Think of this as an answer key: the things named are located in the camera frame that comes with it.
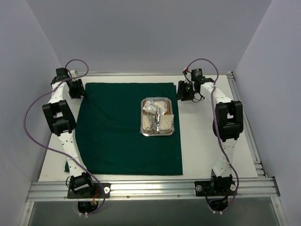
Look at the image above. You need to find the aluminium right side rail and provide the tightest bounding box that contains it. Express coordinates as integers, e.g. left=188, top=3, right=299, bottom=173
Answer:
left=227, top=72, right=268, bottom=178

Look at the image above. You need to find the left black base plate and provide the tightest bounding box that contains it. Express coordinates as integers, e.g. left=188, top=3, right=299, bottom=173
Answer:
left=67, top=182, right=111, bottom=199

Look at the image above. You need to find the purple cable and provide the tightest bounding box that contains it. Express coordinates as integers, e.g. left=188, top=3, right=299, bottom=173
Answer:
left=23, top=58, right=111, bottom=215
left=182, top=58, right=239, bottom=211

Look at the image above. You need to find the aluminium front rail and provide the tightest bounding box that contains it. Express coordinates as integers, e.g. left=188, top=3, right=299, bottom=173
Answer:
left=26, top=177, right=280, bottom=202

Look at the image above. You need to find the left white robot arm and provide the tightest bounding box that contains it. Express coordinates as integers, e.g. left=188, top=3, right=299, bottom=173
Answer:
left=42, top=67, right=95, bottom=199

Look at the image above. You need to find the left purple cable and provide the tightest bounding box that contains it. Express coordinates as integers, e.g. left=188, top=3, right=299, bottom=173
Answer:
left=23, top=58, right=111, bottom=215

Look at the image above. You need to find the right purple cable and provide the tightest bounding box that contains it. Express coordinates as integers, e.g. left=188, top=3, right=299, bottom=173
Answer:
left=182, top=58, right=239, bottom=211

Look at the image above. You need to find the silver instrument tray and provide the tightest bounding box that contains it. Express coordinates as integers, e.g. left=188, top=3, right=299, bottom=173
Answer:
left=140, top=97, right=174, bottom=137

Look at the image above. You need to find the green surgical cloth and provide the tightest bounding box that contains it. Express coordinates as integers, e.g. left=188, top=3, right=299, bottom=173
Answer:
left=75, top=82, right=183, bottom=176

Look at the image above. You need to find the white gauze pad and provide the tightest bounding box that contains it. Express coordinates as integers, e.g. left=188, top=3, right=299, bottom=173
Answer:
left=159, top=114, right=174, bottom=130

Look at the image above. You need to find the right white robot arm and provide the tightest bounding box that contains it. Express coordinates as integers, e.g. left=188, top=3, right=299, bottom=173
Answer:
left=177, top=68, right=244, bottom=194

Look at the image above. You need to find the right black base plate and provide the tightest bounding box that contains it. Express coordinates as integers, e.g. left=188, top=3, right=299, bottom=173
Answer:
left=194, top=178, right=236, bottom=196

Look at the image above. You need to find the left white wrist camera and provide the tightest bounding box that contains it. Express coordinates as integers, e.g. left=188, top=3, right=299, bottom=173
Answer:
left=69, top=69, right=78, bottom=77

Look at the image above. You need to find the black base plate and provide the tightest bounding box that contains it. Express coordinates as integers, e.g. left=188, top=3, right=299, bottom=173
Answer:
left=67, top=182, right=111, bottom=199
left=194, top=178, right=236, bottom=196

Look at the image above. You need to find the aluminium rail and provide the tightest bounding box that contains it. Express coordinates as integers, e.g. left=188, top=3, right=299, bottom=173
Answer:
left=26, top=177, right=280, bottom=202
left=227, top=72, right=268, bottom=178

